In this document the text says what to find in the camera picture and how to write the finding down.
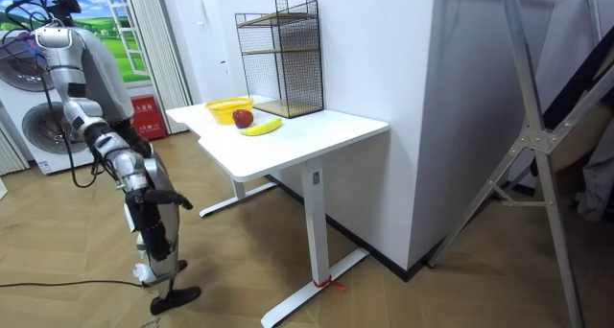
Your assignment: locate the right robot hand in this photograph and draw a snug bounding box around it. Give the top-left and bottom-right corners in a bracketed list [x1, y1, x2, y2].
[123, 187, 195, 263]

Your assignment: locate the red box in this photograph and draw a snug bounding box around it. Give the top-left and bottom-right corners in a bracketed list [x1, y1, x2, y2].
[130, 95, 169, 141]

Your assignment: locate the yellow plastic basket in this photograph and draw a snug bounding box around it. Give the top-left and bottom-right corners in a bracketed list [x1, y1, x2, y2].
[204, 97, 254, 126]

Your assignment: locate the red apple soft toy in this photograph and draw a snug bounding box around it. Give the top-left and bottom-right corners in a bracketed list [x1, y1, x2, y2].
[232, 108, 255, 129]

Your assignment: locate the yellow banana soft toy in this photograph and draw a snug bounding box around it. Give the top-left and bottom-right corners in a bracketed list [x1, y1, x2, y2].
[240, 117, 284, 137]

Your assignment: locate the white washing machine tower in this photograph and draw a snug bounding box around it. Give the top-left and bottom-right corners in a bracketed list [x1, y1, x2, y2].
[0, 29, 96, 176]

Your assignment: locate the robot body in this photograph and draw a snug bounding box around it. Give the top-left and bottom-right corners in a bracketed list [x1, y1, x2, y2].
[29, 0, 136, 126]

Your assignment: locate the white desk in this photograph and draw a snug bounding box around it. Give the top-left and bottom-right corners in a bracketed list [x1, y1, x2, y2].
[165, 95, 390, 328]

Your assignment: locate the white pleated folding door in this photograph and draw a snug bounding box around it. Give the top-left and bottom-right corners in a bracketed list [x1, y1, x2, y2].
[119, 0, 194, 136]

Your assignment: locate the grey cloth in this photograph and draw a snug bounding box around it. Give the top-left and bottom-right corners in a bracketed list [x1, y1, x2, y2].
[575, 140, 614, 224]

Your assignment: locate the black floor cable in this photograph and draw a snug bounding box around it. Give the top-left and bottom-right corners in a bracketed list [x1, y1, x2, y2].
[0, 279, 146, 290]

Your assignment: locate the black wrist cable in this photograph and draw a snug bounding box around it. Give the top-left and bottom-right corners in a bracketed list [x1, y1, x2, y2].
[36, 72, 106, 189]

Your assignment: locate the landscape wall poster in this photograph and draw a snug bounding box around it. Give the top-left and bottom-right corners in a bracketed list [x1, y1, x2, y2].
[0, 0, 151, 84]

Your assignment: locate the red strap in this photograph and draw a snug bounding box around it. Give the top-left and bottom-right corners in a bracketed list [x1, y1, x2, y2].
[313, 276, 347, 293]

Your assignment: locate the black wire shelf rack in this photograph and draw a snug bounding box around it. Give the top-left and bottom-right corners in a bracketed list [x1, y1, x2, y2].
[234, 0, 326, 120]

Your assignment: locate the cable bundle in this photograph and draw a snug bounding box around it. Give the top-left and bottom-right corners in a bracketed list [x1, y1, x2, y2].
[0, 0, 103, 56]

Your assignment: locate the silver metal frame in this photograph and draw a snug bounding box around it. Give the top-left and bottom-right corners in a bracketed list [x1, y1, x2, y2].
[426, 0, 614, 328]

